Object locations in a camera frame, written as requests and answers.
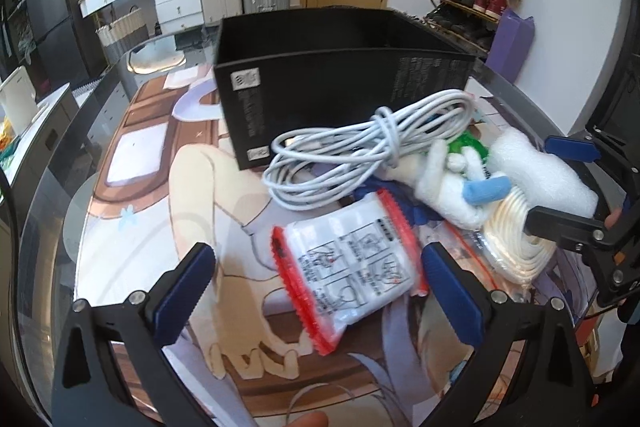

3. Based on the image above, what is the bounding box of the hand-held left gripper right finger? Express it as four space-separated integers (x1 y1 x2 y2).
420 242 596 427

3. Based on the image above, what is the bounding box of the grey side cabinet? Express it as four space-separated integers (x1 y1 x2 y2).
0 82 83 218

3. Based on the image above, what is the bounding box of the black wardrobe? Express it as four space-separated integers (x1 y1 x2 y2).
0 0 36 78

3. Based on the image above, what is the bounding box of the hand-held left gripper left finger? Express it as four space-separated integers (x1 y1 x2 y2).
52 243 217 427

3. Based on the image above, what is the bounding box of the clear zip bag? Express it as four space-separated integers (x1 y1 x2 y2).
425 226 501 303

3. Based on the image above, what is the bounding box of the cream ribbon coil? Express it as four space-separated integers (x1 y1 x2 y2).
482 187 556 288

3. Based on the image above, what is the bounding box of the woven laundry basket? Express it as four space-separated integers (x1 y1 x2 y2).
95 7 151 62

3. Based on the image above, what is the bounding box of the purple yoga mat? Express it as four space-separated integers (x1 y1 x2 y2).
487 9 536 82

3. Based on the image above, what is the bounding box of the beige round rug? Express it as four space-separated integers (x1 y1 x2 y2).
127 41 188 75

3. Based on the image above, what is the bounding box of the white kettle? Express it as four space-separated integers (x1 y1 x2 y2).
0 66 41 130

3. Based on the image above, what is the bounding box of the white cable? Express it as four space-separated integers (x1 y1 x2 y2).
262 89 476 211

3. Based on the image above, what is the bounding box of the pile of snack packets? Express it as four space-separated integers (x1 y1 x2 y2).
0 117 16 168

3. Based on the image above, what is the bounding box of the printed desk mat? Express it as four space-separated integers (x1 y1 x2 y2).
75 62 621 427

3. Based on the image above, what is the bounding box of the black cardboard box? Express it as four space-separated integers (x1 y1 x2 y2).
212 5 476 171

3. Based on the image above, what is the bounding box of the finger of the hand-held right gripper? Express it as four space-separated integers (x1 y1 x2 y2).
525 205 627 256
545 134 602 164

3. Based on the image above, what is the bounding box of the white foam roll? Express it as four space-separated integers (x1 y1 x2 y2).
487 129 598 218

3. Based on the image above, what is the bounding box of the green white medicine packet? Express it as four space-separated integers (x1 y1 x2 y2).
446 131 490 162

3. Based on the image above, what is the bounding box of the person's left hand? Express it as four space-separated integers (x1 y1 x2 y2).
282 411 331 427

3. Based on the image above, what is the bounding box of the black refrigerator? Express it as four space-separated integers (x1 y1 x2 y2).
22 0 108 95

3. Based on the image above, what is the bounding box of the red-edged white packet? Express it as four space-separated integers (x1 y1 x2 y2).
270 189 428 355

